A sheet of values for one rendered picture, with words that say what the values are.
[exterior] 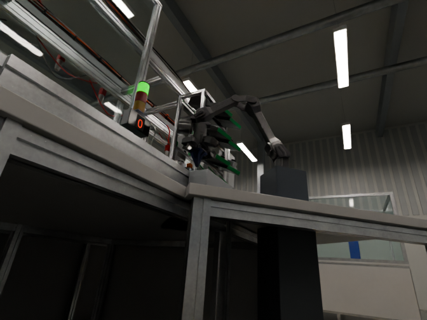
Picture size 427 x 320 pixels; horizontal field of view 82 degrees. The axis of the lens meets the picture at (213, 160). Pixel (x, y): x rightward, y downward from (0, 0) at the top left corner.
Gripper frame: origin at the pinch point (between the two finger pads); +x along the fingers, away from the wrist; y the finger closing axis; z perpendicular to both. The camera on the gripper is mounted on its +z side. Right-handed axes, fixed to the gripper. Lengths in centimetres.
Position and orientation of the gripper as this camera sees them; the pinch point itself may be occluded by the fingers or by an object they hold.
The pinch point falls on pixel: (197, 159)
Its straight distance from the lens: 106.7
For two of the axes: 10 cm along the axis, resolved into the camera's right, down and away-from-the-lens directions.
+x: -0.6, 9.2, -4.0
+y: 4.5, 3.8, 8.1
